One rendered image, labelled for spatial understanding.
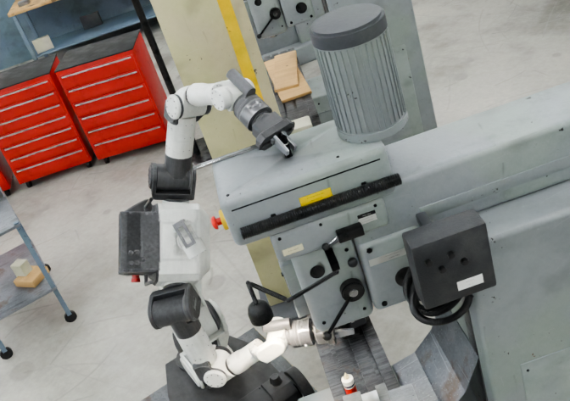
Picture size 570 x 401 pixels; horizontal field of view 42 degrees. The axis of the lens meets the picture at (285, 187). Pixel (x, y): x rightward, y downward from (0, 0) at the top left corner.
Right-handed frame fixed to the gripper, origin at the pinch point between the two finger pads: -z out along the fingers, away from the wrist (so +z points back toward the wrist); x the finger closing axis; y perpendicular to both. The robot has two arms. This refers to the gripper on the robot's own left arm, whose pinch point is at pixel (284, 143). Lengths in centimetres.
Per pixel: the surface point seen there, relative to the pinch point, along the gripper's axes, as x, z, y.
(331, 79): -12.6, -2.2, 19.8
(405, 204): -19.1, -31.1, -10.8
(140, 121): -102, 306, -362
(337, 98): -12.8, -5.1, 14.7
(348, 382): 5, -46, -82
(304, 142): -6.5, -1.2, -3.4
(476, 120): -53, -25, -5
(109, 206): -33, 248, -367
